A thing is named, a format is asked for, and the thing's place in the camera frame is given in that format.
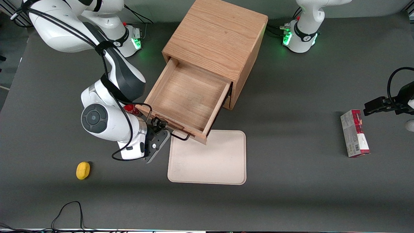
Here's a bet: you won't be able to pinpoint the black floor cable loop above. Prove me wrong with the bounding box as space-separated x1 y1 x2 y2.
0 201 97 233

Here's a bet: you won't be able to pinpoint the black left arm base cables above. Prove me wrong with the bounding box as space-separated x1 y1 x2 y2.
266 6 303 39

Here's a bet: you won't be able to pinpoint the wooden drawer cabinet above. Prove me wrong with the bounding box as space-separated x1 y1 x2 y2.
162 0 269 111

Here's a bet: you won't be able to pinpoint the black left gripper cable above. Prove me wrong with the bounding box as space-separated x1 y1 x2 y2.
387 67 414 105

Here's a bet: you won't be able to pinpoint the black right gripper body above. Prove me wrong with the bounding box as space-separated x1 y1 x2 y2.
144 120 162 161

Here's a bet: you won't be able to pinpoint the black right arm base cables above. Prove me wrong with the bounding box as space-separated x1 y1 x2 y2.
123 5 155 42

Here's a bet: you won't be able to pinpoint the beige rectangular tray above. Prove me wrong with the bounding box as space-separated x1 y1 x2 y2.
167 129 247 185

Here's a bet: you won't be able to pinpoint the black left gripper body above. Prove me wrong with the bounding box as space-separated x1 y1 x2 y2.
391 81 414 116

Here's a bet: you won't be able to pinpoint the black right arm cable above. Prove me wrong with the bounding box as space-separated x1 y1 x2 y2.
11 0 153 161

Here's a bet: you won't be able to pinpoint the black arm base cables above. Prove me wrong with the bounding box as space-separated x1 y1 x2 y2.
123 5 155 42
266 6 303 39

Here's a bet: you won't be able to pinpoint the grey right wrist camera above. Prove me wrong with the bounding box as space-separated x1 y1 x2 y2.
147 129 171 164

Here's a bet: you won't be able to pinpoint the wooden drawer with black handle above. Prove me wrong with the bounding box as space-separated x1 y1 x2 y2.
223 92 234 110
135 57 233 145

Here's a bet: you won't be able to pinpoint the red cola bottle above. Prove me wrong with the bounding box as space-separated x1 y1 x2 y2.
124 104 140 117

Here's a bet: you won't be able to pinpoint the black metal drawer handle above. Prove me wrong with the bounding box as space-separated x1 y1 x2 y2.
150 117 191 141

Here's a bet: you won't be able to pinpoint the red and grey carton box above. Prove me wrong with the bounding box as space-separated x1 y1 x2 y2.
340 109 371 158

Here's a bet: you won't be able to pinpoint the yellow lemon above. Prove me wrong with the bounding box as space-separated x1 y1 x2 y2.
76 161 91 180

